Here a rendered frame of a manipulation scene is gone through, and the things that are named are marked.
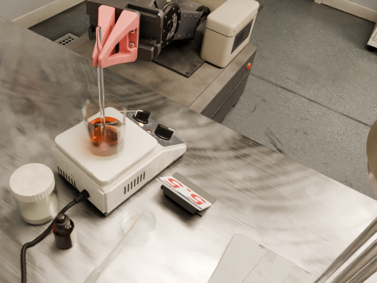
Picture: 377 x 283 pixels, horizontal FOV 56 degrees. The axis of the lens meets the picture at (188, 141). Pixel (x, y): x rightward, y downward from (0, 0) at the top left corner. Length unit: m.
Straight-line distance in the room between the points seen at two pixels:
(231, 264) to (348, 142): 1.60
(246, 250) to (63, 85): 0.51
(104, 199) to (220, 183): 0.22
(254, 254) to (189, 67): 1.10
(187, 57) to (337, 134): 0.95
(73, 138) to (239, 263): 0.32
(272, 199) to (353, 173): 1.30
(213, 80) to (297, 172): 0.88
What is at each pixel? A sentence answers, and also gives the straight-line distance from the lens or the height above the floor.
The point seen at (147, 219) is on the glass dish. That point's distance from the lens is 0.59.
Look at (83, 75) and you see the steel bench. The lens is 0.85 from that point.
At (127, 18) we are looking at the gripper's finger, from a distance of 0.47.
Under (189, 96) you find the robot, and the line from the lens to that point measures 1.42.
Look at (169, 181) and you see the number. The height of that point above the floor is 0.77.
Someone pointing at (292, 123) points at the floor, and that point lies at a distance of 2.03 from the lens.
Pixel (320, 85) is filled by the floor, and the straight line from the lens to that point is 2.41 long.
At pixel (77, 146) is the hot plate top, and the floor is 0.84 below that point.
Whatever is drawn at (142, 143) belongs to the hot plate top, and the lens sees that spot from 0.58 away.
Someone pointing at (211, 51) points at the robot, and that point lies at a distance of 1.58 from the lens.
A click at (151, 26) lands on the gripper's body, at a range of 0.50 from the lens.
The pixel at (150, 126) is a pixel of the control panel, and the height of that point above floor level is 0.80.
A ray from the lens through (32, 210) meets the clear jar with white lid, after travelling 0.57.
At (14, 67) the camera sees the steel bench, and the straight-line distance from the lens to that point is 0.90.
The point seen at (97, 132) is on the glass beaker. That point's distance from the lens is 0.51.
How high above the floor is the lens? 1.26
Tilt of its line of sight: 46 degrees down
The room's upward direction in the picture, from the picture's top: 11 degrees clockwise
